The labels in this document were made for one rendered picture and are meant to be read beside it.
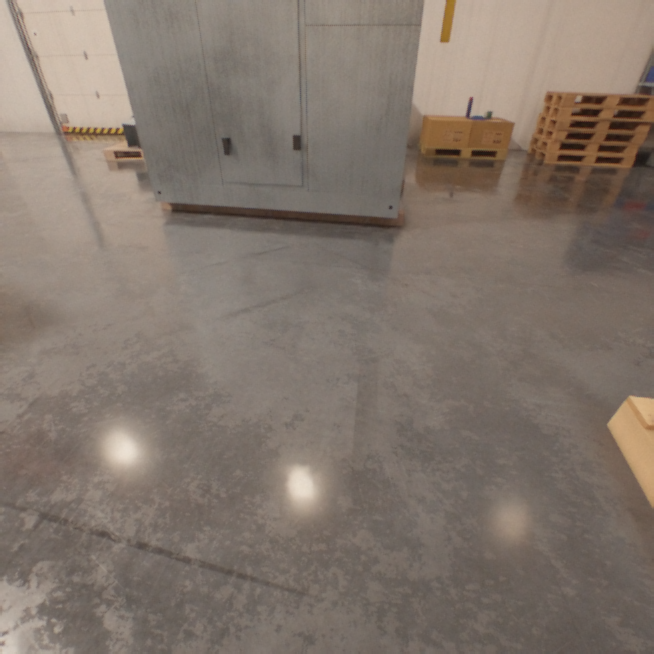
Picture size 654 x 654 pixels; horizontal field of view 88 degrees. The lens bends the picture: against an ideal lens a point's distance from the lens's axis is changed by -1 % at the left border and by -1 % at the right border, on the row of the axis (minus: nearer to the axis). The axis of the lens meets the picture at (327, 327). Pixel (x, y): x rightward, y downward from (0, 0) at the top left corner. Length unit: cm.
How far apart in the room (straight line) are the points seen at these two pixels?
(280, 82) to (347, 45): 48
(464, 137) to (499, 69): 150
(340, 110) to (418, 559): 252
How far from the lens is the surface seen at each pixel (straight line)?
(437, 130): 597
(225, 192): 312
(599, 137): 667
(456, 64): 714
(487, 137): 617
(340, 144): 277
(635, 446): 151
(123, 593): 114
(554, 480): 135
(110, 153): 619
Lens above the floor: 100
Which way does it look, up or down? 36 degrees down
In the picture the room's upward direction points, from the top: 1 degrees clockwise
